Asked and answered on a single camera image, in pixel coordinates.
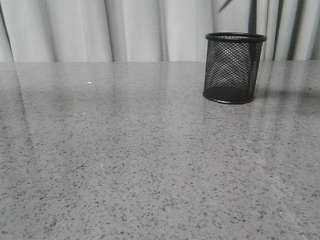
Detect white pleated curtain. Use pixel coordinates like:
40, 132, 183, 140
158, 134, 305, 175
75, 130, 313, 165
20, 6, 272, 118
0, 0, 320, 62

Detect grey orange handled scissors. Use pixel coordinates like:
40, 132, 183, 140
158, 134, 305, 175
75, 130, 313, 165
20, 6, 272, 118
218, 0, 232, 13

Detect black mesh pen bucket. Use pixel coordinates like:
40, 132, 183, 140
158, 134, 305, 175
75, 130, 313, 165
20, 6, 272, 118
202, 32, 267, 105

